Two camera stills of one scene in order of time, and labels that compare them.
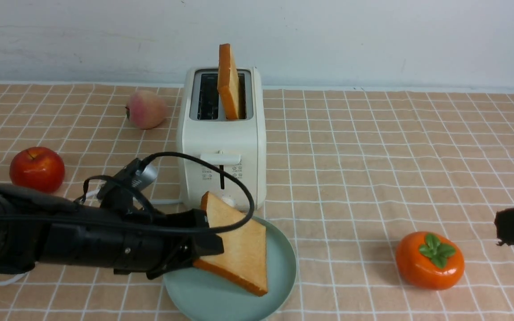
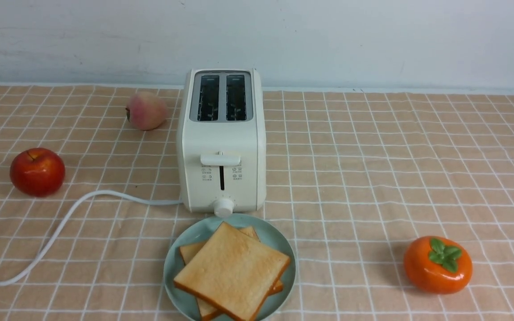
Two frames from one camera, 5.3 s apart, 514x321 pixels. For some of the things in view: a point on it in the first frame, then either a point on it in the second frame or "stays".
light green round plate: [197, 294] stays
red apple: [38, 167] stays
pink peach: [146, 109] stays
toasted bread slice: [228, 87] -> [234, 271]
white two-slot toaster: [238, 145] stays
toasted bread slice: [243, 259] -> [189, 251]
